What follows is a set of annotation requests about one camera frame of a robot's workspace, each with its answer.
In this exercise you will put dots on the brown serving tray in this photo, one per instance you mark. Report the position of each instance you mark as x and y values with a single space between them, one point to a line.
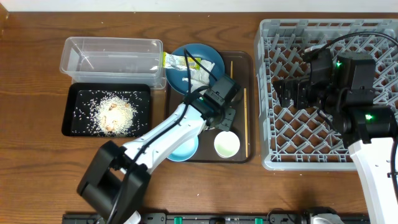
243 75

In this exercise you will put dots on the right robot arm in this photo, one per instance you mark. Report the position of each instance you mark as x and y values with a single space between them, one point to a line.
342 87

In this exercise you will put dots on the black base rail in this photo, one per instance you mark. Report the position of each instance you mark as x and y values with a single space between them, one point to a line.
277 217

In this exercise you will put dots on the white tissue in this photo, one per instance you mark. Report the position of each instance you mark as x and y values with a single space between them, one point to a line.
200 77

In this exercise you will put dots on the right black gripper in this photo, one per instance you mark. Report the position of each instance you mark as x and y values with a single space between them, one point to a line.
301 86

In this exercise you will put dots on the clear plastic waste bin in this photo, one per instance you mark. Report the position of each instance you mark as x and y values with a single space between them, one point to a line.
114 60

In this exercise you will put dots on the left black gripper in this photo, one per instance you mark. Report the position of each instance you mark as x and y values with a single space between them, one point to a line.
226 118

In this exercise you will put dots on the dark blue plate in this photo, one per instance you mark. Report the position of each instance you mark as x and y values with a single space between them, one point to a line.
177 77

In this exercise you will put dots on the white cup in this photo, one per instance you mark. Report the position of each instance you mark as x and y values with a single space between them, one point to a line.
226 144

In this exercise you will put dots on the wooden chopstick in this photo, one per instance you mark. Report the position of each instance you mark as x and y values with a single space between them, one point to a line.
231 70
246 122

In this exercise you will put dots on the grey dishwasher rack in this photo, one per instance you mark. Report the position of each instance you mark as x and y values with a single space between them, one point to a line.
294 139

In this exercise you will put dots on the right wooden chopstick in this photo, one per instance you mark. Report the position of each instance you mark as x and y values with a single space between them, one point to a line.
246 122

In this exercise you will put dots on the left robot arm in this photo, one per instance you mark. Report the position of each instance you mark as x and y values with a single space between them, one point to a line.
118 176

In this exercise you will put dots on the black waste tray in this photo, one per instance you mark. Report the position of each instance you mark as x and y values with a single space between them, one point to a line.
76 87

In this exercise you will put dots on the green yellow snack wrapper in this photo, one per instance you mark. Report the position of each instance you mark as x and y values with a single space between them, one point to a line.
179 63

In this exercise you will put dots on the left wooden chopstick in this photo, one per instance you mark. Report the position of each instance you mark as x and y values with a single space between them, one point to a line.
231 70

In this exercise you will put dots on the light blue bowl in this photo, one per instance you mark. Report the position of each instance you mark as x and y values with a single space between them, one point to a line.
185 151

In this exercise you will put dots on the pile of rice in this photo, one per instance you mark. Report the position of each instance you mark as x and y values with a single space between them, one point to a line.
102 113

